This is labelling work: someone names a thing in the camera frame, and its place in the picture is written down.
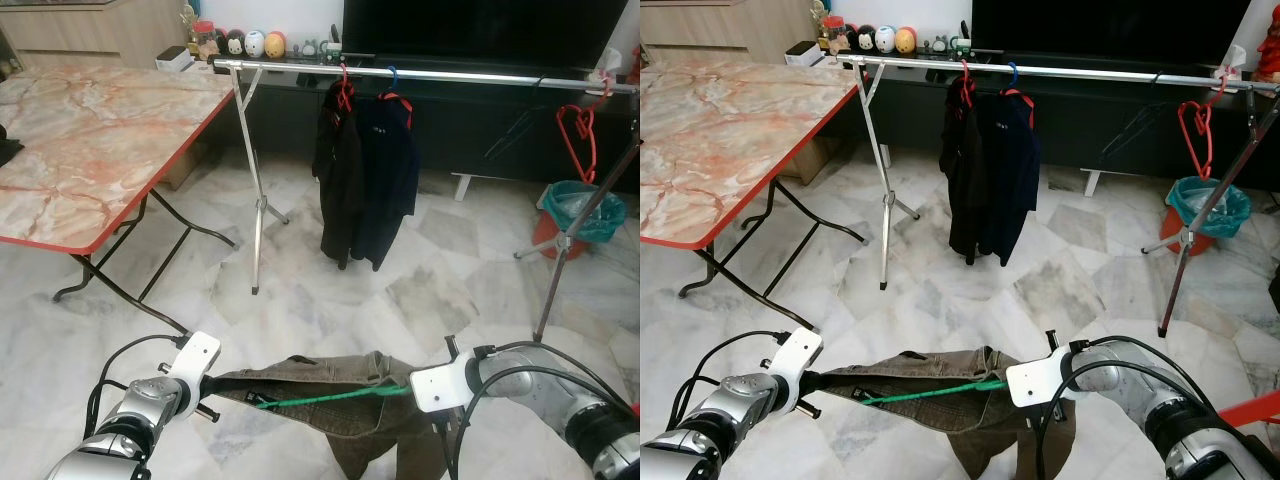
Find brown trousers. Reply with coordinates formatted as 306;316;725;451
820;347;1076;480
215;350;451;480

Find green plastic hanger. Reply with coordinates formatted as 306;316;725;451
862;378;1011;406
255;385;413;411

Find black jacket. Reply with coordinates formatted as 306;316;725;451
943;78;991;266
312;82;366;271

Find marble folding table red edge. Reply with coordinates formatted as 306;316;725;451
0;65;239;336
640;62;869;331

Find navy shirt red collar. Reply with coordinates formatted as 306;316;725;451
978;88;1043;268
350;90;421;273

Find red bin teal liner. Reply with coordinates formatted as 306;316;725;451
1160;175;1253;256
530;180;628;261

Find black television console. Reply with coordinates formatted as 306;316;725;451
845;50;1280;191
215;55;640;196

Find light wooden cabinet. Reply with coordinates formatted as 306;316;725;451
0;0;191;69
640;0;821;66

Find metal clothes rack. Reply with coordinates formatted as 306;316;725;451
213;57;640;343
845;53;1280;339

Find black flat television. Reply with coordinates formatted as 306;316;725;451
342;0;631;59
970;0;1253;53

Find red orange seated statue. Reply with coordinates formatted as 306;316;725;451
1255;25;1280;83

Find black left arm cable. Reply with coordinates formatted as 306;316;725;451
665;330;786;431
85;335;186;441

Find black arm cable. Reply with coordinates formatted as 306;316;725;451
665;330;786;431
435;338;640;480
85;335;186;441
1030;333;1241;480

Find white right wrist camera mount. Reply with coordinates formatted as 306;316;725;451
410;358;483;416
1005;350;1076;408

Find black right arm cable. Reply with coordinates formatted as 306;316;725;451
435;338;640;480
1030;333;1241;480

